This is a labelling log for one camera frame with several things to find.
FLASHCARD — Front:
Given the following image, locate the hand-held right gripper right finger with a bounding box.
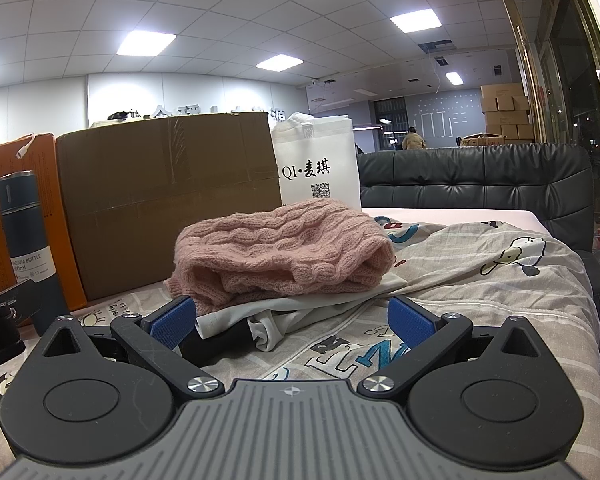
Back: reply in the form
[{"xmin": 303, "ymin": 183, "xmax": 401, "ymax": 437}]
[{"xmin": 357, "ymin": 294, "xmax": 543, "ymax": 403}]

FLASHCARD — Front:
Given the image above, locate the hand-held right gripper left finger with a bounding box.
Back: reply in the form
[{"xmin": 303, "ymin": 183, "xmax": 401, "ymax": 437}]
[{"xmin": 40, "ymin": 295, "xmax": 226, "ymax": 403}]

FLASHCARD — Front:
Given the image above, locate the white garment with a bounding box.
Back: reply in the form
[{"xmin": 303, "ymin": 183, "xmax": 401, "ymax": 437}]
[{"xmin": 195, "ymin": 272, "xmax": 416, "ymax": 353}]

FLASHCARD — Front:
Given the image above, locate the dark cloth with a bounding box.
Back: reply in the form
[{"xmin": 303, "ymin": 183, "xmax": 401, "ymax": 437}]
[{"xmin": 180, "ymin": 320, "xmax": 257, "ymax": 367}]

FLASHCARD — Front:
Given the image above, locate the cartoon printed bed sheet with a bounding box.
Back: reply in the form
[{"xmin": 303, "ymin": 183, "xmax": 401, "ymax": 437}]
[{"xmin": 0, "ymin": 212, "xmax": 600, "ymax": 461}]

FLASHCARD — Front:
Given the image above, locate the dark blue vacuum bottle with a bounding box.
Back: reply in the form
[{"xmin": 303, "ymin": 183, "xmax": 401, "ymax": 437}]
[{"xmin": 0, "ymin": 170, "xmax": 71, "ymax": 338}]

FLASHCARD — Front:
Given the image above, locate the pink knitted sweater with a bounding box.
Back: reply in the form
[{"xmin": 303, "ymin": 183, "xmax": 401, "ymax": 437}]
[{"xmin": 164, "ymin": 198, "xmax": 396, "ymax": 311}]

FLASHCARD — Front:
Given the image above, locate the brown cardboard box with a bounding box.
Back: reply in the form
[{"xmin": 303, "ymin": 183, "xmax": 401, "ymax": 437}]
[{"xmin": 55, "ymin": 110, "xmax": 283, "ymax": 311}]

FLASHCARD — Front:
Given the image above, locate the orange board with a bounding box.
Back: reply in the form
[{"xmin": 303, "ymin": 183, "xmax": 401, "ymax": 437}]
[{"xmin": 0, "ymin": 132, "xmax": 88, "ymax": 328}]

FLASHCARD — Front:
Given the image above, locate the black leather headboard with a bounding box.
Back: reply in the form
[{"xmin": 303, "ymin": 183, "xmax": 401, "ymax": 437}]
[{"xmin": 356, "ymin": 142, "xmax": 600, "ymax": 311}]

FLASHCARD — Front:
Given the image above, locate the white printed bag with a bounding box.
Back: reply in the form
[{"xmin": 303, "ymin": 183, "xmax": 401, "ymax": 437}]
[{"xmin": 271, "ymin": 112, "xmax": 363, "ymax": 211}]

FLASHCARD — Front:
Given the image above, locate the stack of cardboard boxes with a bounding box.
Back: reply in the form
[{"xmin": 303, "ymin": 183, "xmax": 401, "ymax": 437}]
[{"xmin": 457, "ymin": 82, "xmax": 536, "ymax": 148}]

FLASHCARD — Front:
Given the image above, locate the gold framed glass door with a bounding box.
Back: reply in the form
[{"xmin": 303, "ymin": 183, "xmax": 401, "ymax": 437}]
[{"xmin": 497, "ymin": 0, "xmax": 600, "ymax": 171}]

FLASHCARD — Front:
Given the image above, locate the white cable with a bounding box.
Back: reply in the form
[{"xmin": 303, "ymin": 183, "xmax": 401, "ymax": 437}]
[{"xmin": 14, "ymin": 132, "xmax": 37, "ymax": 161}]

